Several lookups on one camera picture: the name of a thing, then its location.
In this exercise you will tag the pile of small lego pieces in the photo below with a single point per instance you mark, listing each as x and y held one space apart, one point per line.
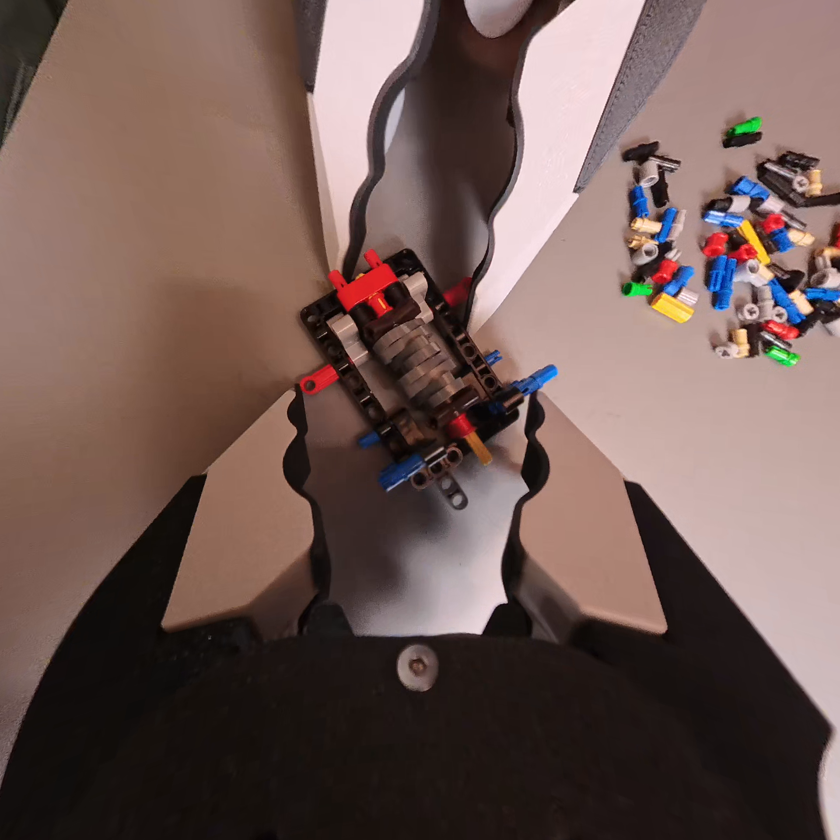
741 256

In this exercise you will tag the lego engine frame assembly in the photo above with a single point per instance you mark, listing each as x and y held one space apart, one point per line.
413 367

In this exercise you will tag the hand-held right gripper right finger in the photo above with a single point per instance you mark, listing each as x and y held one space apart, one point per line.
584 544

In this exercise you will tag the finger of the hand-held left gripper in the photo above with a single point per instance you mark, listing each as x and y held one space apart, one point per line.
571 98
348 98

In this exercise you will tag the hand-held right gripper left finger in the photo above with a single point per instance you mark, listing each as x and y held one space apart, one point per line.
249 544

